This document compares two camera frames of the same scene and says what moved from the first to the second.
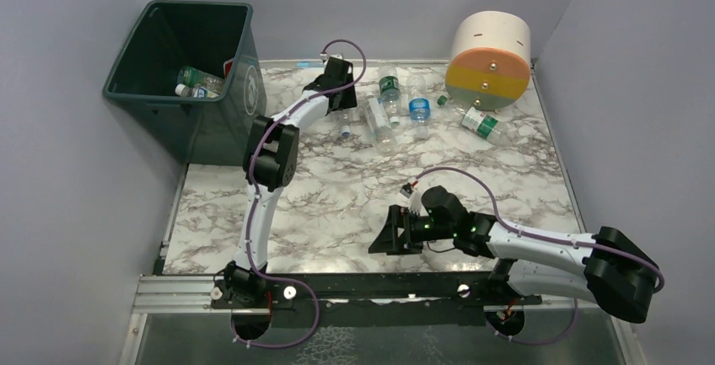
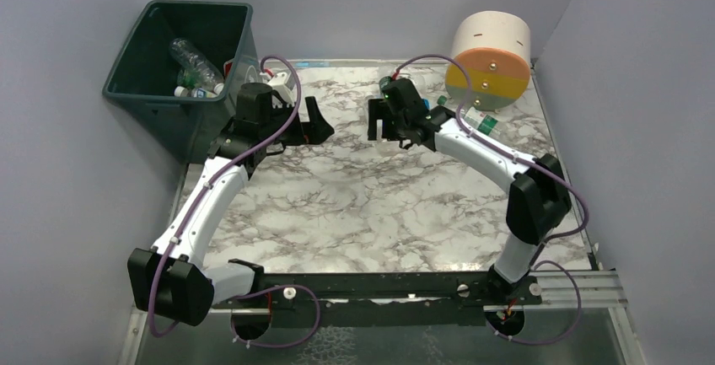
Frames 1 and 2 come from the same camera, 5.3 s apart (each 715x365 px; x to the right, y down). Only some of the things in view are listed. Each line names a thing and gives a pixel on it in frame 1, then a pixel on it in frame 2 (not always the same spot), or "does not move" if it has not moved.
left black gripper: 340,72 to 302,127
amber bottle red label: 228,66 does not move
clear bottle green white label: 479,121 does not move
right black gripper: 400,228 to 385,118
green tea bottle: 190,76 does not move
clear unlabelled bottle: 345,122 to 192,61
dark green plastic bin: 191,72 does not move
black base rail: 370,300 does not move
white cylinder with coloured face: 490,64 does not move
